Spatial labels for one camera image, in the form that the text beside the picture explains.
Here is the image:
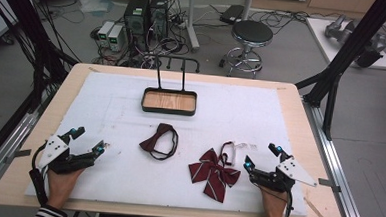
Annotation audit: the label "black frame post with cables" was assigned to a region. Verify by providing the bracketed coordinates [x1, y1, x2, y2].
[0, 0, 85, 116]

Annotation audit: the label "black computer tower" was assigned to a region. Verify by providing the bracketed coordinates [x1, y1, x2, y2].
[147, 0, 171, 43]
[121, 0, 152, 52]

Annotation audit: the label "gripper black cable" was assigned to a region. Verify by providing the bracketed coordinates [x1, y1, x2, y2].
[26, 142, 53, 207]
[280, 189, 295, 217]

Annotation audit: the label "flat black box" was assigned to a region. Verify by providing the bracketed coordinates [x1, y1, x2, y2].
[219, 3, 246, 25]

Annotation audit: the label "black floor cables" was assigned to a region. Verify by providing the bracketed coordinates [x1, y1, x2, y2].
[245, 6, 386, 53]

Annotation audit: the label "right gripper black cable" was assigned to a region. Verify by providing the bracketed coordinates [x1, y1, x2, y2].
[280, 189, 295, 217]

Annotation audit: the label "clear plastic bag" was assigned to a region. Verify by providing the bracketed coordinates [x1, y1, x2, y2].
[76, 0, 115, 16]

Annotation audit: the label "striped dark red bow tie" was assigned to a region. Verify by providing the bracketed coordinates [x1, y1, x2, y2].
[185, 138, 259, 206]

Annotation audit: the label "white foam mat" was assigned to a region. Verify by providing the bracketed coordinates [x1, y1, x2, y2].
[24, 68, 315, 217]

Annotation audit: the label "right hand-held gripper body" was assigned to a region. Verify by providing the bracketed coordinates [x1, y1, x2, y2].
[250, 155, 320, 196]

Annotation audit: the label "wooden cabinets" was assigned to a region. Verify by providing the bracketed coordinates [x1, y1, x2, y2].
[102, 0, 386, 23]

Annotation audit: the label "black rack with wooden tray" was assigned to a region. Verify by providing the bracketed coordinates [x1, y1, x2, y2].
[140, 54, 202, 118]

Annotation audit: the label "metal bracket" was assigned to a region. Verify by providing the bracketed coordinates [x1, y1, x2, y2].
[317, 177, 344, 194]
[3, 147, 33, 166]

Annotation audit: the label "grey desk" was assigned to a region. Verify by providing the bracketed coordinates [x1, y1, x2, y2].
[183, 0, 256, 57]

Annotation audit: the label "person's left hand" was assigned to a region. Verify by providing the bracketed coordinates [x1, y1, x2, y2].
[45, 166, 86, 211]

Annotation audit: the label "tangle of floor cables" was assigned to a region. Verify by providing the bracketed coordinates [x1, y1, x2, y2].
[88, 16, 195, 72]

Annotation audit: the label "plain dark red bow tie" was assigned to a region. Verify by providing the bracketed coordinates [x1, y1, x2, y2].
[137, 121, 180, 162]

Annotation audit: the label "aluminium rail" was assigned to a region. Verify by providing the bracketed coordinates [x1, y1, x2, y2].
[0, 107, 50, 200]
[295, 96, 377, 217]

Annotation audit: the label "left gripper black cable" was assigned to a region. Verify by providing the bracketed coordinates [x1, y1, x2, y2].
[26, 142, 53, 207]

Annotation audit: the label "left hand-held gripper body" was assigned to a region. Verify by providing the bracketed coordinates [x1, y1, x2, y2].
[37, 134, 97, 176]

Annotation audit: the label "white board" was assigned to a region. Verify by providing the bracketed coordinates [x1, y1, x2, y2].
[302, 16, 386, 72]

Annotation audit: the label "thin wooden stick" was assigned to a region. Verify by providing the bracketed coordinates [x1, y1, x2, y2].
[302, 195, 330, 217]

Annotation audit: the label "black round stool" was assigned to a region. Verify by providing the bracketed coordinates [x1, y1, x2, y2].
[218, 18, 276, 81]

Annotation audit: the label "grey power supply unit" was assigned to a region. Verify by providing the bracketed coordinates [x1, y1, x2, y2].
[96, 19, 115, 49]
[107, 23, 126, 53]

